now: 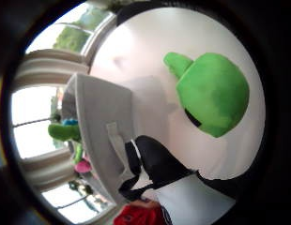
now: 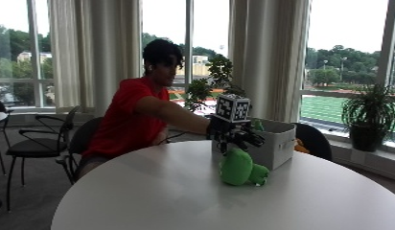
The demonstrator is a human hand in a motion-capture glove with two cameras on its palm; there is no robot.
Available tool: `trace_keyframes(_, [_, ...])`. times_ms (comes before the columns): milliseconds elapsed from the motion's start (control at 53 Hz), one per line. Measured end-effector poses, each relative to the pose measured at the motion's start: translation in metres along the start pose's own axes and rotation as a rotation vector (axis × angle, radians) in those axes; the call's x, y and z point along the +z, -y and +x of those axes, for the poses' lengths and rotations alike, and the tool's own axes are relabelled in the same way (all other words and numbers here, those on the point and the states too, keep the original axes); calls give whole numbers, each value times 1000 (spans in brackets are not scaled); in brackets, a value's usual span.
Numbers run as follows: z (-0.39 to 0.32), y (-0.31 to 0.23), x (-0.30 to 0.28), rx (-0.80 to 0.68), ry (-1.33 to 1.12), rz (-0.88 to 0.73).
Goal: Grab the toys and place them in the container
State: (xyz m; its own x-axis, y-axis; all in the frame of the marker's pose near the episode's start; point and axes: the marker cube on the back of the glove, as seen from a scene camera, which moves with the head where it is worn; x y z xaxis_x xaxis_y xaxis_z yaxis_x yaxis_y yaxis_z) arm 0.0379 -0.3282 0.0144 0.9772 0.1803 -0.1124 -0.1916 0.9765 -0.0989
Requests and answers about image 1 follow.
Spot blue plush toy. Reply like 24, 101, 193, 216
62, 118, 80, 127

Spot white window frame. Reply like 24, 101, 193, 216
12, 12, 121, 221

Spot the person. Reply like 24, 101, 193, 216
113, 198, 174, 225

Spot large green plush toy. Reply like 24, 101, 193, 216
162, 52, 251, 139

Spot pink plush toy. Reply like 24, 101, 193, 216
73, 158, 93, 174

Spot small green plush toy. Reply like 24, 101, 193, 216
47, 123, 84, 165

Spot grey fabric storage bin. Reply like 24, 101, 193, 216
61, 72, 172, 204

